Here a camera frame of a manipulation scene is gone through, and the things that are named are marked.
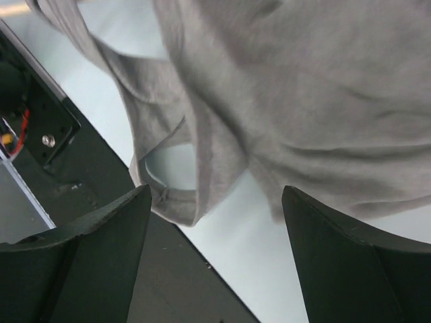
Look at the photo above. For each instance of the grey tank top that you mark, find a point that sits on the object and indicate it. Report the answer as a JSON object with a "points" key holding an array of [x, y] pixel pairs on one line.
{"points": [[330, 97]]}

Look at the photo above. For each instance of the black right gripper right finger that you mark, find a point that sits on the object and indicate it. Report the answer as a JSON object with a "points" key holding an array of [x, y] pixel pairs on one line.
{"points": [[350, 271]]}

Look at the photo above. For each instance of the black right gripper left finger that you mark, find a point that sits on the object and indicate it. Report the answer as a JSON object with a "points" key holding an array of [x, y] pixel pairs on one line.
{"points": [[83, 271]]}

